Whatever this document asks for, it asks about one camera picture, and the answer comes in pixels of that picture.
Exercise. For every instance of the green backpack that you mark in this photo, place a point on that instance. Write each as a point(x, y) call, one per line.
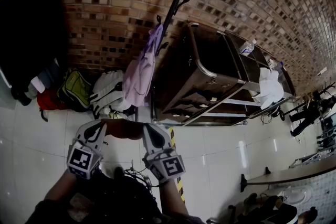
point(76, 89)

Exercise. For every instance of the person's right forearm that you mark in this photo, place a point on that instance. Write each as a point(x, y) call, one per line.
point(172, 199)

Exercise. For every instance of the black coat stand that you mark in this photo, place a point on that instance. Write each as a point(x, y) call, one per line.
point(326, 87)

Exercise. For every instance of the white backpack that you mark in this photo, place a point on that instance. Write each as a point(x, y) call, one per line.
point(107, 91)

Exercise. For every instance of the clear plastic water bottle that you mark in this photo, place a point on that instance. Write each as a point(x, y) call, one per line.
point(247, 47)

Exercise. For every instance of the white wall note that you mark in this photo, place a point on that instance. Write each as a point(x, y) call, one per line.
point(322, 71)

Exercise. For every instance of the white round object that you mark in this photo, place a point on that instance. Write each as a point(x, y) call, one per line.
point(298, 194)

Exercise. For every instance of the lavender hanging garment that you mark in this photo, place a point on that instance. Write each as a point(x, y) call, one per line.
point(140, 73)

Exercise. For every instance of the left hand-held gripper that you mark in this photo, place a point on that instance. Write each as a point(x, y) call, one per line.
point(80, 161)

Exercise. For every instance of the crumpled clear plastic bottle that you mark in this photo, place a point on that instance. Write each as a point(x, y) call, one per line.
point(277, 65)

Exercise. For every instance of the black hanging garments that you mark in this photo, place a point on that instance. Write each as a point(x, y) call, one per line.
point(29, 34)

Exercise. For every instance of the yellow black floor tape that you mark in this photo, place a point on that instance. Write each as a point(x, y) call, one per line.
point(179, 186)

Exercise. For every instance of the person's left forearm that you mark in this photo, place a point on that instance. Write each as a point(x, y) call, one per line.
point(61, 186)

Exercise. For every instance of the person's black clothing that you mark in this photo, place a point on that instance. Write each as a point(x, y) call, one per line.
point(118, 199)

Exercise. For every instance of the red bag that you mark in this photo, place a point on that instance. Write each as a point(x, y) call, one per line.
point(48, 101)

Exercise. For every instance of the grey long table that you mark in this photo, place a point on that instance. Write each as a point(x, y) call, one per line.
point(288, 175)

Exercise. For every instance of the metal utility cart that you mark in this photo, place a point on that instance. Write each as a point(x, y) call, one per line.
point(204, 81)

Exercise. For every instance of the white crumpled cloth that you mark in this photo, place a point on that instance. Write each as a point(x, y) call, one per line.
point(270, 86)

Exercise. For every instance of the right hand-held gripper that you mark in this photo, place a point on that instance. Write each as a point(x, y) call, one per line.
point(170, 166)

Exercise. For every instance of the grey white folded clothes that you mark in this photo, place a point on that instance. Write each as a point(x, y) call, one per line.
point(38, 84)

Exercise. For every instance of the brown towel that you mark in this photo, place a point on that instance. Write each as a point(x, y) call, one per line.
point(123, 129)

